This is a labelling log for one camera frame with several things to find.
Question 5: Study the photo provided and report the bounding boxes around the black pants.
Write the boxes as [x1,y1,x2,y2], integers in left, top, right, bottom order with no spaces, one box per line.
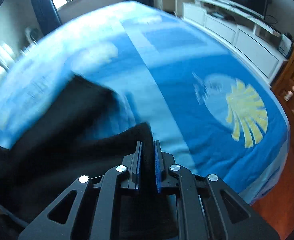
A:
[0,76,156,222]

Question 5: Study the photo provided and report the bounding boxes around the blue patterned bed sheet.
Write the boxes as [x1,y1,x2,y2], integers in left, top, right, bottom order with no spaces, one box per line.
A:
[0,2,290,204]

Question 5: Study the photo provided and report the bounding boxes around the white tv cabinet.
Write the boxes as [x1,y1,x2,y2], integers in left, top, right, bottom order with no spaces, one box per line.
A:
[182,0,287,85]

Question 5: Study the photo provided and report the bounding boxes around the white desk fan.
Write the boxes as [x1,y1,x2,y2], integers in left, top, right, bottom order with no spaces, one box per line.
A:
[24,27,43,44]

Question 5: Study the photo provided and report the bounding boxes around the left dark blue curtain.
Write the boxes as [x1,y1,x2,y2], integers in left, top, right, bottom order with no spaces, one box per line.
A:
[31,0,62,36]

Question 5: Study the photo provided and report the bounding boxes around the cream tufted leather headboard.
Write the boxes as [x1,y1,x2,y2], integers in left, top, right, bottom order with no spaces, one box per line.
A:
[0,42,16,74]

